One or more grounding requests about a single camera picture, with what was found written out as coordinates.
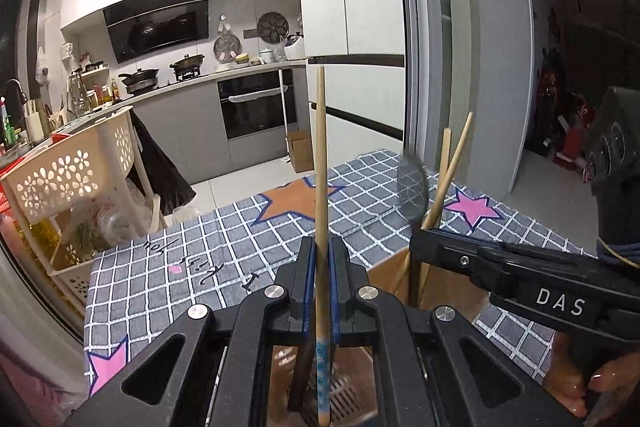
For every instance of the silver round steamer rack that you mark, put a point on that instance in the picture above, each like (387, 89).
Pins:
(226, 48)

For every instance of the dark round wall rack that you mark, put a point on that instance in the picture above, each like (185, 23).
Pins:
(272, 27)

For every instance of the cardboard box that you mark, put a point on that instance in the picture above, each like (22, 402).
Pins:
(300, 152)

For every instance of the pile of red decorations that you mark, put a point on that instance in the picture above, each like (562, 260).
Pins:
(575, 137)

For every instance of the white sliding door frame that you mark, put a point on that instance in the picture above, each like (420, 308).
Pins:
(425, 57)

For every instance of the wooden chopstick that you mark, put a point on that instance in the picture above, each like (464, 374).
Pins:
(321, 157)
(444, 157)
(462, 137)

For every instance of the white refrigerator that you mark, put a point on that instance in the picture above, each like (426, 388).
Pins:
(370, 7)

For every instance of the person's right hand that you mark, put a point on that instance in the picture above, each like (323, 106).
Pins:
(620, 374)

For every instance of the grey checked star tablecloth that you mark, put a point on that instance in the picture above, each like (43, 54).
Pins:
(225, 232)

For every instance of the beige plastic utensil holder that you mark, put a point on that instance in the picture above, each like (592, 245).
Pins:
(450, 289)

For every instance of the black wok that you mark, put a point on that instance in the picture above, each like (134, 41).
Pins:
(140, 77)

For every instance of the black hanging cloth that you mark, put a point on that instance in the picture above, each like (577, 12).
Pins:
(160, 177)

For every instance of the clear plastic bag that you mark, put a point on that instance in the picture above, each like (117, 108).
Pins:
(115, 222)

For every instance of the green bottle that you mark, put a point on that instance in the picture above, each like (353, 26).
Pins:
(7, 122)

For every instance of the black built-in oven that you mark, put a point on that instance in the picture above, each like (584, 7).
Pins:
(255, 107)

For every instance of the black cooking pot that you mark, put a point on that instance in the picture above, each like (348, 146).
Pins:
(187, 63)

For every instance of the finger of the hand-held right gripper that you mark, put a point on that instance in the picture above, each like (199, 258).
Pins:
(440, 247)

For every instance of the grey kitchen counter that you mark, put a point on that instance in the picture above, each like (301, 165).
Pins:
(200, 132)

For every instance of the black range hood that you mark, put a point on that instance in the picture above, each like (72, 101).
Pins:
(155, 24)

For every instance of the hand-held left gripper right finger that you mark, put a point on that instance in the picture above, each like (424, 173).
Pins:
(334, 287)

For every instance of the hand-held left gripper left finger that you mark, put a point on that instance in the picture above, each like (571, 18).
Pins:
(311, 287)

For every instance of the beige flower-hole plastic rack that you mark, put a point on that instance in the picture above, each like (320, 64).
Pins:
(60, 167)

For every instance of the beige knife block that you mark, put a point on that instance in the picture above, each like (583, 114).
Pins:
(34, 124)

